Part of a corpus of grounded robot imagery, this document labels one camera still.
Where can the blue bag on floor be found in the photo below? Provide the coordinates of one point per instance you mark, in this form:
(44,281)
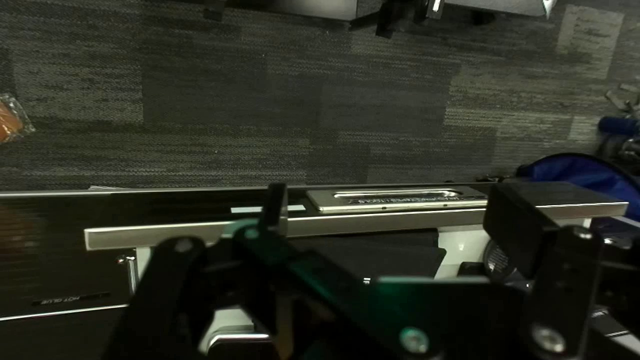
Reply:
(613,169)

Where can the black metal drawer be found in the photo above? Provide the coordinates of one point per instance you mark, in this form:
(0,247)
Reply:
(84,251)

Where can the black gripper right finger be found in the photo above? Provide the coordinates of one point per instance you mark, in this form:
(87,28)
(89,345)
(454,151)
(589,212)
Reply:
(563,267)

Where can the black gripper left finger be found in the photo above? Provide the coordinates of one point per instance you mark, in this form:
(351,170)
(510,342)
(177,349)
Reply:
(210,303)

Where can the orange plastic wrapper on floor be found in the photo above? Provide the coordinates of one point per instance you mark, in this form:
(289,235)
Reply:
(15,121)

